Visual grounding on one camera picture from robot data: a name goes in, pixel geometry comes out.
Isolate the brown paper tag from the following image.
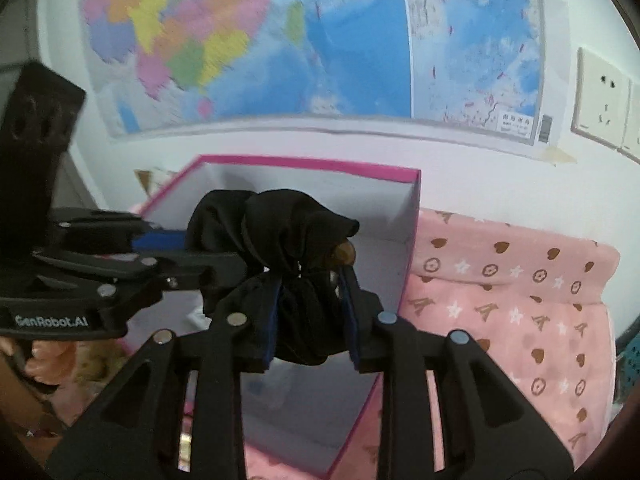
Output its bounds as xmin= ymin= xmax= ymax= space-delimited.
xmin=134 ymin=167 xmax=177 ymax=197

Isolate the grey door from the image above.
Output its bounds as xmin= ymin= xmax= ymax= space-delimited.
xmin=0 ymin=0 xmax=40 ymax=68

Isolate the white wall socket panel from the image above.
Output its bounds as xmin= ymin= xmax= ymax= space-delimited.
xmin=572 ymin=47 xmax=639 ymax=162

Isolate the pink patterned table cloth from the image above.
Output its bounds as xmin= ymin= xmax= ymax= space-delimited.
xmin=245 ymin=209 xmax=620 ymax=479

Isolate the colourful wall map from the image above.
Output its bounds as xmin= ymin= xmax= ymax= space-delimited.
xmin=79 ymin=0 xmax=570 ymax=157

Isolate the pink cardboard box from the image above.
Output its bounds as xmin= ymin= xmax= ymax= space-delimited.
xmin=119 ymin=154 xmax=422 ymax=480

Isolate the blue perforated basket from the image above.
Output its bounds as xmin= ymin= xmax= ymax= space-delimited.
xmin=614 ymin=330 xmax=639 ymax=404

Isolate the black scrunchie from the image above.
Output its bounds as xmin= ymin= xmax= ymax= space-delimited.
xmin=186 ymin=190 xmax=360 ymax=366

